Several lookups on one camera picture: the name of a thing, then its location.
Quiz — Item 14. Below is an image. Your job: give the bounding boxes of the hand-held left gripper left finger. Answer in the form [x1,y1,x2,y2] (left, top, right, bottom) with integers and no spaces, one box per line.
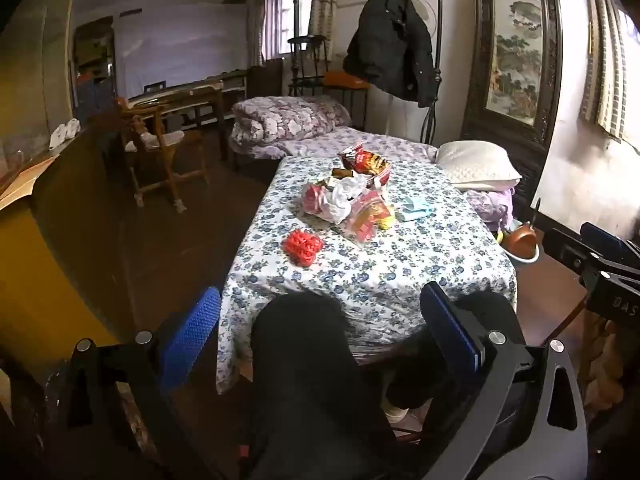
[30,286,223,480]

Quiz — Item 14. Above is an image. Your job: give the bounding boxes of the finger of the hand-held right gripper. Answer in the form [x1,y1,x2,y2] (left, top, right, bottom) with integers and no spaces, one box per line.
[547,227,598,277]
[580,222,640,272]

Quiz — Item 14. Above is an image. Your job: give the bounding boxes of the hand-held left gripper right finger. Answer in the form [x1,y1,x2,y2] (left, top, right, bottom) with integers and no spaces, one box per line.
[420,281,589,480]

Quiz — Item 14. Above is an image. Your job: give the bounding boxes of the light blue plastic basin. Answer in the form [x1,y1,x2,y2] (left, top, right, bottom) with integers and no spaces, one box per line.
[500,225,542,266]

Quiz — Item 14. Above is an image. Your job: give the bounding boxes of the blue floral tablecloth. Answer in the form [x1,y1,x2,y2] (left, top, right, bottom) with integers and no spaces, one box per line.
[216,155,518,396]

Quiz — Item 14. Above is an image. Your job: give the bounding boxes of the folded purple blanket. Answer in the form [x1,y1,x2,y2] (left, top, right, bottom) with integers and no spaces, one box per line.
[465,187,516,233]

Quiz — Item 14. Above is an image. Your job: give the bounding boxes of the person's black trousers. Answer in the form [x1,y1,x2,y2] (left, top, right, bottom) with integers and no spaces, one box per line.
[247,290,523,480]

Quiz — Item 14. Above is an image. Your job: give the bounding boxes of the white quilted pillow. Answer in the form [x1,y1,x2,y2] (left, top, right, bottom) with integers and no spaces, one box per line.
[435,141,523,192]

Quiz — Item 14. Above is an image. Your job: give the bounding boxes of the light blue packet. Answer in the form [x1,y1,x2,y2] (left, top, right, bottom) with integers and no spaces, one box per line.
[395,195,433,222]

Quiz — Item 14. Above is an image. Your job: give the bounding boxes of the clear bag of snacks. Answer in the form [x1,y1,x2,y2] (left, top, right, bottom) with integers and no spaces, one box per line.
[342,195,397,246]

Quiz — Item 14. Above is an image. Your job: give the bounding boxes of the red foam fruit net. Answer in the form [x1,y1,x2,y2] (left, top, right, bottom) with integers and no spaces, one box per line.
[281,228,326,267]

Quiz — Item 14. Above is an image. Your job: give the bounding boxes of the yellow cabinet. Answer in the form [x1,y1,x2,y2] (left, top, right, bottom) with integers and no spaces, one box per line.
[0,125,141,376]

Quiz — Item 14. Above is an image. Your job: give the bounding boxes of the crumpled white plastic bag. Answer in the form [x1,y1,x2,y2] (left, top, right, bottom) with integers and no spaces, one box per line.
[320,175,372,224]

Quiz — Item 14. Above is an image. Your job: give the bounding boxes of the striped curtain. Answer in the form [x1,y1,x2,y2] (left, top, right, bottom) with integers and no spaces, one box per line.
[579,0,640,145]

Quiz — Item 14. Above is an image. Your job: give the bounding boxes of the red clear plastic packet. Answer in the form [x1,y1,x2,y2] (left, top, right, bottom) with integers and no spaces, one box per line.
[300,182,333,216]

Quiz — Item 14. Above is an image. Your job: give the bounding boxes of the large red snack bag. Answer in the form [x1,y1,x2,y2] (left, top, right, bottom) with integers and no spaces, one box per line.
[337,144,393,188]

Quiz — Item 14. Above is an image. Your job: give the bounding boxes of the purple floral bed sheet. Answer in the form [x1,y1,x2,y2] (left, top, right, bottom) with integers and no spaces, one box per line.
[230,127,441,167]

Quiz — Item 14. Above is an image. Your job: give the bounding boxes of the white cloth on armchair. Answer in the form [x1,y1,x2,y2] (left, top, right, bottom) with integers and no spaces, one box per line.
[125,130,186,154]

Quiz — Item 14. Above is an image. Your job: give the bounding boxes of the carved wooden screen with painting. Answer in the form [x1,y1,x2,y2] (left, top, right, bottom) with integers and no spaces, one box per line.
[460,0,563,221]

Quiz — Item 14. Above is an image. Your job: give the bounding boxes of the wooden armchair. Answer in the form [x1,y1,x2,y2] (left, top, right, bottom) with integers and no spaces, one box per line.
[112,95,211,211]

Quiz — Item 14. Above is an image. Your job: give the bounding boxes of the beige paper folder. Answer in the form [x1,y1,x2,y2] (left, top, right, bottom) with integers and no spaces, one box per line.
[0,152,61,211]

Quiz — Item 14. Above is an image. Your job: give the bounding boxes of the folded floral quilt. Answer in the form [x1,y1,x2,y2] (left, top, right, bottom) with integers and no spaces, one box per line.
[230,96,353,148]

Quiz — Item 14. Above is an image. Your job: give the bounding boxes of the white cloth bundle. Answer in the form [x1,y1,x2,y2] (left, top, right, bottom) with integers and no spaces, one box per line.
[49,118,81,148]

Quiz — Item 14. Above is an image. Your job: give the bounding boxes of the long wooden desk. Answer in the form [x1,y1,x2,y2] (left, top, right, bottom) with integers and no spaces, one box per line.
[127,72,251,161]

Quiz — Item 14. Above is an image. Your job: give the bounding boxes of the black jacket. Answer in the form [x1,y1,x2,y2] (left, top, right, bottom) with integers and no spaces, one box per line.
[342,0,437,108]

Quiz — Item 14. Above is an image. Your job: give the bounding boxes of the flat orange box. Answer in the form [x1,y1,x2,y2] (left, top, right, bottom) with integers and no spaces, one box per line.
[324,72,372,92]

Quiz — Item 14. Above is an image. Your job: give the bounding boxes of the white standing fan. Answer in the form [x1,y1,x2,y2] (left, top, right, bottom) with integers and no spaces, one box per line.
[410,0,442,41]

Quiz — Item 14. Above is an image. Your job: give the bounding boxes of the cluttered dark shelf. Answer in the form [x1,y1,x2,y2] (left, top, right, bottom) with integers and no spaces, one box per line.
[72,15,118,116]

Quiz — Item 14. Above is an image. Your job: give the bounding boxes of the black spindle chair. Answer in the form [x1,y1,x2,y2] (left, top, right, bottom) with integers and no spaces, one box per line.
[287,35,332,97]

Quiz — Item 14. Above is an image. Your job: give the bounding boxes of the window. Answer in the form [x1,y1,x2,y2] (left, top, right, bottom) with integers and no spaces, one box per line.
[267,0,318,58]

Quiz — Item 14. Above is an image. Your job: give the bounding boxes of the copper pot with black handle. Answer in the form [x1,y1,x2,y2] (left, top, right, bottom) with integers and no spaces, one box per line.
[502,199,544,256]

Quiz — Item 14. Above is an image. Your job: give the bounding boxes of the black metal bed frame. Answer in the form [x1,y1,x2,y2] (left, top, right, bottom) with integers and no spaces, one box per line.
[292,0,447,146]

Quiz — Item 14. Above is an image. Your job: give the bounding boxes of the white wall sheet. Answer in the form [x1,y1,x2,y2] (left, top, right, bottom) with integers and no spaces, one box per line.
[112,2,251,101]

